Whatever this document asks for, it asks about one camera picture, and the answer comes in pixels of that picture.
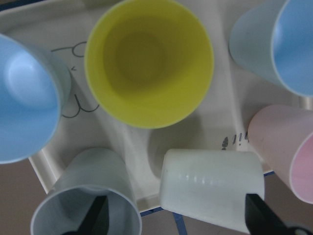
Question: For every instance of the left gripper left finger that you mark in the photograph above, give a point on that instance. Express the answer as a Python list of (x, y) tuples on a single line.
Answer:
[(96, 220)]

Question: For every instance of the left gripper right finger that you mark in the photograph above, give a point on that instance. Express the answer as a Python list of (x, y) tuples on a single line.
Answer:
[(261, 220)]

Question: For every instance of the white plastic cup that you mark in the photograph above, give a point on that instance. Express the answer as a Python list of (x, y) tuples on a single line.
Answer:
[(210, 185)]

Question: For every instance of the grey plastic cup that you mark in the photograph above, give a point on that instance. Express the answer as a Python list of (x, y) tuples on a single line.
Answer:
[(92, 173)]

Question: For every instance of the pink plastic cup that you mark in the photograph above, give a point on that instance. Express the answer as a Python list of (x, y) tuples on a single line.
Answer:
[(283, 137)]

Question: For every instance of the light blue cup tray edge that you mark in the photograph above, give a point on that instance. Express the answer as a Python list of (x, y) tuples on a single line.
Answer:
[(34, 87)]

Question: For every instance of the yellow plastic cup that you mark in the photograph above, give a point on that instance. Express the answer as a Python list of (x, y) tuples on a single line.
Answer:
[(149, 63)]

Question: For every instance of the blue cup on tray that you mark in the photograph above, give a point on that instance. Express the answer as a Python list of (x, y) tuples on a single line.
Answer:
[(274, 40)]

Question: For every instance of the cream plastic tray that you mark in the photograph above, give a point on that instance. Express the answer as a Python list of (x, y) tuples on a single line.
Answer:
[(220, 122)]

